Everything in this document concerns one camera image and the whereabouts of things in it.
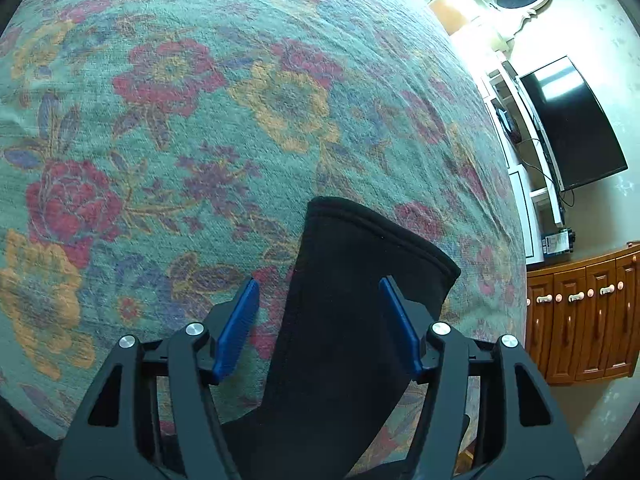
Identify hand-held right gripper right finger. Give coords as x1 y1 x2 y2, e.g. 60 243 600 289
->
378 276 586 480

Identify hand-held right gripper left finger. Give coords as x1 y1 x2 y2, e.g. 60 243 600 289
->
55 279 261 480

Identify black pants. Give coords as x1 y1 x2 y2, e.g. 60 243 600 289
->
220 196 471 480

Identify brown wooden cabinet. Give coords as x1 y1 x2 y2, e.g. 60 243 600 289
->
526 242 640 386

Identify small labelled box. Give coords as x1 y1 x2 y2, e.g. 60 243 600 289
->
540 229 576 256

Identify white television shelf unit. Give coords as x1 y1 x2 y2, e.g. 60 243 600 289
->
477 60 568 266

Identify floral woven blanket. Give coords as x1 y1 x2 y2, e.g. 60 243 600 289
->
0 0 531 476

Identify black flat television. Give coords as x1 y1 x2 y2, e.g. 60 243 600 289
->
519 56 629 192

